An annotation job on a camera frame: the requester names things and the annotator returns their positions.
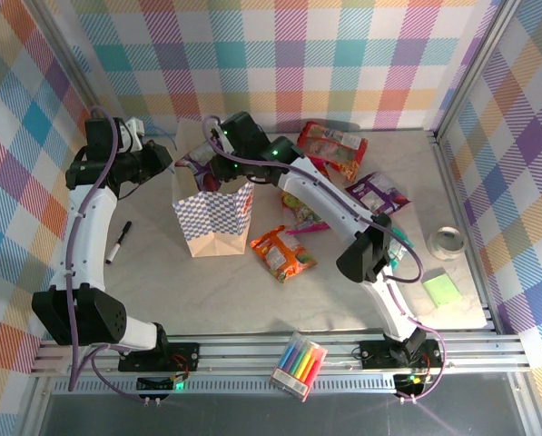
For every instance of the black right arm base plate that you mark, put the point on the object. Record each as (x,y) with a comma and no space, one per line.
(375,354)

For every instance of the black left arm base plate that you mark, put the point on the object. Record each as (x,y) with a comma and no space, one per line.
(184,354)

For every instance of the aluminium side table rail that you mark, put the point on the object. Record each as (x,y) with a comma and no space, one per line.
(486,272)

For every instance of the aluminium frame post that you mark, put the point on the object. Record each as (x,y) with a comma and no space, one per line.
(475,68)
(77,68)

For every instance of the black left controller box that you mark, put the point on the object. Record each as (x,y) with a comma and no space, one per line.
(154,384)

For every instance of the green sticky note pad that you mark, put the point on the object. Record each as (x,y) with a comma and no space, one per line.
(440,288)

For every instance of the black right controller box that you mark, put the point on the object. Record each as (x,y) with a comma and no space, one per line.
(409,386)

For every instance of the blue checkered paper bag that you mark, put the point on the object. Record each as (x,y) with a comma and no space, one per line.
(211,218)

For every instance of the red snack bag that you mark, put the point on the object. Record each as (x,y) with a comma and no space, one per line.
(338,150)

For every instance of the orange snack bag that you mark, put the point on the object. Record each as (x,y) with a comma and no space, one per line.
(282,254)

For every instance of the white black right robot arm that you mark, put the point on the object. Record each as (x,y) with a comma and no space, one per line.
(325,200)

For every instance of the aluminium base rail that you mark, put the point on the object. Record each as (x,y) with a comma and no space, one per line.
(243,354)

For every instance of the purple snack bag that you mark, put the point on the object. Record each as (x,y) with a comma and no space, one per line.
(197,156)
(375,193)

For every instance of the black controller box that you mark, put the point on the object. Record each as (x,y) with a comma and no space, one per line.
(409,386)
(154,384)

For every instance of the teal snack bag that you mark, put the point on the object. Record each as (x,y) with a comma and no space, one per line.
(395,254)

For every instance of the pack of coloured markers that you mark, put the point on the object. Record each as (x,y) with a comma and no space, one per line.
(300,363)

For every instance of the aluminium right frame post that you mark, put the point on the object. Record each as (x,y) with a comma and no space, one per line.
(475,68)

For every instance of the black marker pen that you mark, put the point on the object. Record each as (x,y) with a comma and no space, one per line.
(118,243)

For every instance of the white tape roll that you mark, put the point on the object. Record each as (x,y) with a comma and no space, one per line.
(452,252)

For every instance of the aluminium left frame post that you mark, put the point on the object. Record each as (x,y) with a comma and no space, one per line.
(77,68)

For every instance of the pink-edged fruit balls candy bag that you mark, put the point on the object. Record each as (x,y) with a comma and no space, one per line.
(300,213)

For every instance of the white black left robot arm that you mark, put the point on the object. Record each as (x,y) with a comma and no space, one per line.
(89,236)

